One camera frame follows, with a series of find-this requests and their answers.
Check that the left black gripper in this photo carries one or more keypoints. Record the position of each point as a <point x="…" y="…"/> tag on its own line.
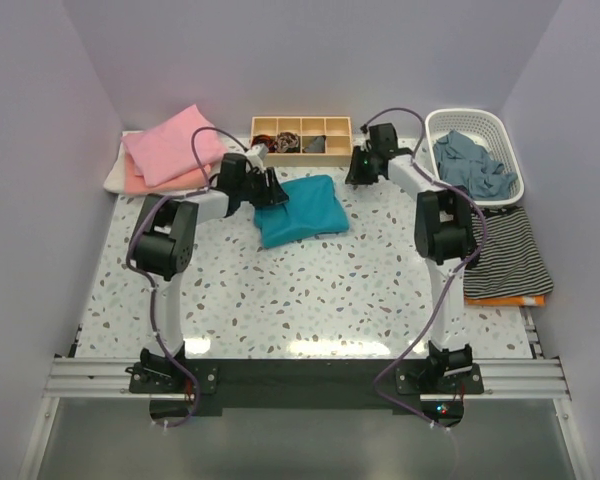
<point x="271" y="195"/>

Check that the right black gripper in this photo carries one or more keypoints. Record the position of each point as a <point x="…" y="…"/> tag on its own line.
<point x="355" y="175"/>

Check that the teal t shirt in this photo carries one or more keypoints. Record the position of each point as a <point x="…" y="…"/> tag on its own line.
<point x="312" y="209"/>

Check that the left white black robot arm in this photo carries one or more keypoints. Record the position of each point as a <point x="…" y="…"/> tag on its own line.
<point x="161" y="249"/>

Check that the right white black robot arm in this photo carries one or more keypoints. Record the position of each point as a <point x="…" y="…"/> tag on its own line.
<point x="443" y="237"/>

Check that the wooden compartment organizer box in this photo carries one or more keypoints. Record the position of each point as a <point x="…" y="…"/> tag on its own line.
<point x="337" y="129"/>

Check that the dark grey folded cloth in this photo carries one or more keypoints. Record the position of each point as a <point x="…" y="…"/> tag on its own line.
<point x="314" y="145"/>

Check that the brown patterned scrunchie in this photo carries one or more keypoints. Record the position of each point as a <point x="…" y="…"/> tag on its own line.
<point x="287" y="142"/>

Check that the grey blue t shirt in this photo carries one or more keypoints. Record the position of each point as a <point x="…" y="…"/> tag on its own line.
<point x="463" y="163"/>

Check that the pink folded t shirt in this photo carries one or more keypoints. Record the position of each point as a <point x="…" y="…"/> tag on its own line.
<point x="174" y="155"/>

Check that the white plastic laundry basket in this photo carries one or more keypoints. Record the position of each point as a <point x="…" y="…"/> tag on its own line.
<point x="486" y="130"/>

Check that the white folded t shirt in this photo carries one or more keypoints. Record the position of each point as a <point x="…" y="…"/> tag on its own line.
<point x="115" y="180"/>

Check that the black white striped shirt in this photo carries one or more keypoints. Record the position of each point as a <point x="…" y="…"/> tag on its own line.
<point x="510" y="263"/>

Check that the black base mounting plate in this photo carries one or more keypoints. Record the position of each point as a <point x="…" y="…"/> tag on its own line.
<point x="295" y="385"/>

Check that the orange white tie-dye shirt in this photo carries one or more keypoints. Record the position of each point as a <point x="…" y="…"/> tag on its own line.
<point x="529" y="301"/>

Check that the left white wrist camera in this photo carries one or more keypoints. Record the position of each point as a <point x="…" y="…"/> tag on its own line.
<point x="256" y="154"/>

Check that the aluminium extrusion rail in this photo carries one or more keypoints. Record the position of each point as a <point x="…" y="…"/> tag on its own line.
<point x="502" y="378"/>

